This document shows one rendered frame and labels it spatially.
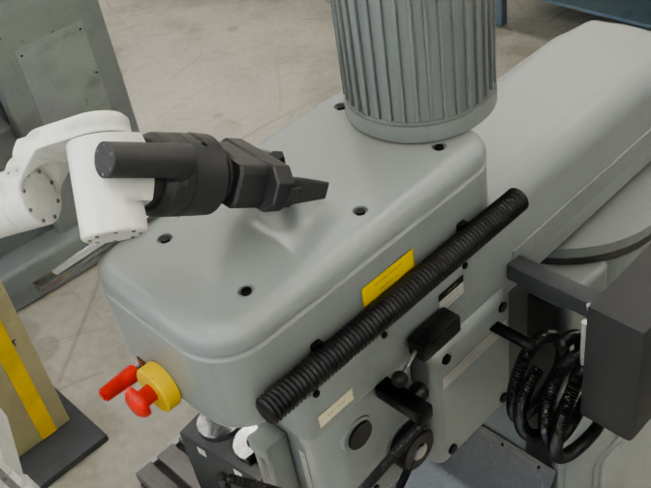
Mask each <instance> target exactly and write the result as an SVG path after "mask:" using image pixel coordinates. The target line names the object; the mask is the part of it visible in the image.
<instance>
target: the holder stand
mask: <svg viewBox="0 0 651 488"><path fill-rule="evenodd" d="M257 428H258V426H257V425H254V426H249V427H243V428H233V427H227V426H225V427H224V428H222V429H211V428H210V427H208V425H207V423H206V420H205V417H204V415H202V414H201V413H200V412H199V413H198V414H197V415H196V416H195V417H194V418H193V419H192V420H191V421H190V422H189V423H188V424H187V425H186V426H185V427H184V428H183V429H182V430H181V431H180V436H181V439H182V440H183V443H184V446H185V448H186V451H187V453H188V456H189V459H190V461H191V464H192V467H193V469H194V472H195V474H196V477H197V480H198V482H199V485H200V487H202V488H220V486H219V483H218V480H217V477H216V475H217V473H218V472H225V473H226V474H227V475H228V474H230V473H234V474H237V475H239V476H242V477H243V476H244V477H247V478H251V479H254V480H257V481H261V482H264V481H263V478H262V475H261V471H260V468H259V465H258V462H257V463H255V464H254V465H253V466H252V467H250V466H248V465H247V464H246V462H245V459H246V458H247V457H248V456H249V455H250V454H251V453H253V452H254V451H253V450H252V449H251V447H250V444H249V442H248V438H247V436H248V435H249V434H251V433H253V432H254V431H255V430H256V429H257Z"/></svg>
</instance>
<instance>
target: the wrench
mask: <svg viewBox="0 0 651 488"><path fill-rule="evenodd" d="M118 242H119V241H117V242H108V243H99V244H96V243H91V244H90V245H88V246H87V247H85V248H83V249H82V250H80V251H79V252H77V253H76V254H74V255H73V256H71V257H70V258H68V259H66V260H65V261H63V262H62V263H60V264H59V265H57V266H56V267H54V268H53V269H51V270H50V271H48V273H46V274H44V275H43V276H41V277H40V278H38V279H37V280H35V281H34V282H32V285H33V287H34V288H35V289H37V290H38V291H40V292H41V293H43V292H45V291H46V290H48V289H50V288H51V287H53V286H54V285H56V284H57V283H59V282H60V281H62V280H63V279H65V278H66V277H68V276H69V275H71V274H72V273H74V272H75V271H77V270H78V269H80V268H81V267H83V266H84V265H86V264H87V263H88V262H90V261H91V260H93V259H94V258H96V257H97V256H99V255H100V254H102V253H103V252H105V251H106V250H108V249H109V248H110V247H112V246H113V245H115V244H116V243H118Z"/></svg>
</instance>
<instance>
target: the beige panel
mask: <svg viewBox="0 0 651 488"><path fill-rule="evenodd" d="M0 408H1V409H2V411H3V412H4V414H5V415H6V416H7V417H8V420H9V423H10V427H11V431H12V434H13V438H14V441H15V447H16V451H17V455H18V458H19V462H20V465H21V468H22V471H23V474H27V475H28V476H29V477H30V478H31V479H32V480H33V481H34V482H35V483H36V484H37V485H38V486H39V487H40V488H47V487H48V486H49V485H51V484H52V483H53V482H55V481H56V480H57V479H58V478H60V477H61V476H62V475H64V474H65V473H66V472H68V471H69V470H70V469H72V468H73V467H74V466H75V465H77V464H78V463H79V462H81V461H82V460H83V459H84V458H86V457H87V456H88V455H90V454H91V453H92V452H93V451H95V450H96V449H97V448H99V447H100V446H101V445H102V444H104V443H105V442H107V441H108V440H109V438H108V436H107V434H106V433H104V432H103V431H102V430H101V429H100V428H99V427H98V426H97V425H96V424H95V423H94V422H92V421H91V420H90V419H89V418H88V417H87V416H86V415H85V414H84V413H83V412H81V411H80V410H79V409H78V408H77V407H76V406H75V405H74V404H73V403H72V402H71V401H69V400H68V399H67V398H66V397H65V396H64V395H63V394H62V393H61V392H60V391H59V390H57V389H56V388H55V387H54V386H53V385H52V383H51V381H50V379H49V377H48V375H47V372H46V370H45V368H44V366H43V364H42V362H41V360H40V358H39V356H38V355H37V353H36V351H35V349H34V347H33V345H32V343H31V341H30V339H29V336H28V334H27V332H26V330H25V328H24V326H23V324H22V322H21V320H20V318H19V316H18V314H17V312H16V309H15V307H14V305H13V303H12V301H11V299H10V297H9V296H8V294H7V292H6V290H5V288H4V286H3V284H2V282H1V280H0Z"/></svg>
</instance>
